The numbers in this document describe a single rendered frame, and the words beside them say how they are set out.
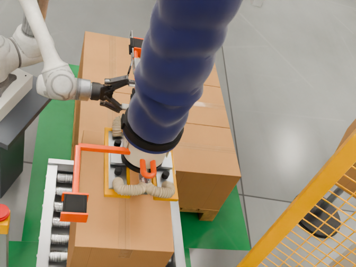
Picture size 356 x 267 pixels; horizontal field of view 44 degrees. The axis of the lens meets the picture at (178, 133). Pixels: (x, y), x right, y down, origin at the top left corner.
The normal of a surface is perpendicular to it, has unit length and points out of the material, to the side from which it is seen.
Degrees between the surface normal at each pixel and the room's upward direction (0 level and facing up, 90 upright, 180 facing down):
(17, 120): 0
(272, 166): 0
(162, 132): 74
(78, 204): 0
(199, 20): 101
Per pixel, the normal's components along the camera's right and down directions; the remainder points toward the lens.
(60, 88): 0.33, 0.20
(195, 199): 0.10, 0.76
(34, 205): 0.28, -0.65
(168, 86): -0.15, 0.82
